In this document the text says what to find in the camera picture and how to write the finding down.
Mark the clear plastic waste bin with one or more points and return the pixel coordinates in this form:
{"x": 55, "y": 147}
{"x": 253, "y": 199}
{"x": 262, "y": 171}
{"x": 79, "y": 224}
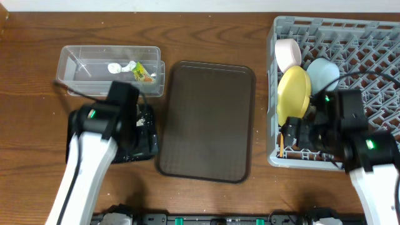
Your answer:
{"x": 85, "y": 68}

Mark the pink white bowl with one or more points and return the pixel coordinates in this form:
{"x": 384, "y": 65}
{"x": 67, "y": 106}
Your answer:
{"x": 287, "y": 53}

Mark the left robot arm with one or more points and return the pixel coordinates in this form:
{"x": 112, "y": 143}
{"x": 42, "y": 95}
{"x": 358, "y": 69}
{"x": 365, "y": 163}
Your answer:
{"x": 88, "y": 157}

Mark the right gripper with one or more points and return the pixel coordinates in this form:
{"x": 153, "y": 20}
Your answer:
{"x": 306, "y": 127}

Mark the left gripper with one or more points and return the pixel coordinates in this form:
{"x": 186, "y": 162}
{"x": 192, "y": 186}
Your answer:
{"x": 144, "y": 137}

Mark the yellow plate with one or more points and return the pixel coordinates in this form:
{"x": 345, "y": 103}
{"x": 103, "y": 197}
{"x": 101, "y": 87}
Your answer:
{"x": 293, "y": 94}

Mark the green snack wrapper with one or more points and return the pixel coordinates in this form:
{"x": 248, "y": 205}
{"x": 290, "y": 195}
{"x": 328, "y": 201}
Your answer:
{"x": 141, "y": 74}

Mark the pile of rice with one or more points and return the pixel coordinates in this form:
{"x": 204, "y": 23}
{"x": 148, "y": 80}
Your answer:
{"x": 141, "y": 122}

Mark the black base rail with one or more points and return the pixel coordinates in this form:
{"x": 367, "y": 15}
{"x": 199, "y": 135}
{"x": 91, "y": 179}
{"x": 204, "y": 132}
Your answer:
{"x": 310, "y": 218}

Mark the grey dishwasher rack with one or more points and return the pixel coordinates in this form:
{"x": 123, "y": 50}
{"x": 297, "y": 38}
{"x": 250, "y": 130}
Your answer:
{"x": 354, "y": 46}

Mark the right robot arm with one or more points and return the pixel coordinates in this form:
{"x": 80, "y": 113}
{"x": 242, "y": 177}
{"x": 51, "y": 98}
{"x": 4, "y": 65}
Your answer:
{"x": 371, "y": 159}

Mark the black rectangular tray bin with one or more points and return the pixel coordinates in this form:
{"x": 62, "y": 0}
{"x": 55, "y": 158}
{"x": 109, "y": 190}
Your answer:
{"x": 133, "y": 128}

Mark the wooden chopstick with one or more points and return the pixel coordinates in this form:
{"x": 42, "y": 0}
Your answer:
{"x": 281, "y": 146}

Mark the dark brown serving tray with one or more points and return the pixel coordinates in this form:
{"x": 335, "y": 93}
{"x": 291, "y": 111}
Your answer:
{"x": 208, "y": 122}

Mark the light blue bowl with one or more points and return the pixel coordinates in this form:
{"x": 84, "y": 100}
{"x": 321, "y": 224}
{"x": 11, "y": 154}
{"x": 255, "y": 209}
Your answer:
{"x": 321, "y": 72}

